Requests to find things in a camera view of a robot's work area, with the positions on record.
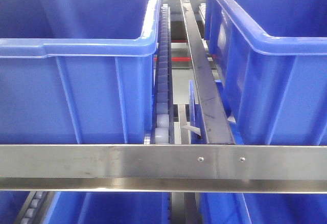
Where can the lower blue bin left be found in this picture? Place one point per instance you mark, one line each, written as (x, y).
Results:
(109, 207)

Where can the blue plastic bin right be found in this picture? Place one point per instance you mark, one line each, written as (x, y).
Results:
(272, 60)

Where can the white roller conveyor track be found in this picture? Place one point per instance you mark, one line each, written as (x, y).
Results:
(163, 132)

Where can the steel divider rail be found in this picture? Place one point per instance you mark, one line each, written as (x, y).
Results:
(216, 126)

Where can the lower blue bin right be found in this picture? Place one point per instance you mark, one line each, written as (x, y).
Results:
(262, 208)

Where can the blue plastic bin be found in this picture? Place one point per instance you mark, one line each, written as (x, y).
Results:
(272, 60)
(77, 71)

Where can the stainless steel shelf frame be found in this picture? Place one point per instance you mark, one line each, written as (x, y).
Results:
(180, 168)

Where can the blue plastic bin left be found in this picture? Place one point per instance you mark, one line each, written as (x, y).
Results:
(77, 71)

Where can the blue bin far lower-left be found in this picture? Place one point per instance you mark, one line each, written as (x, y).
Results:
(11, 204)

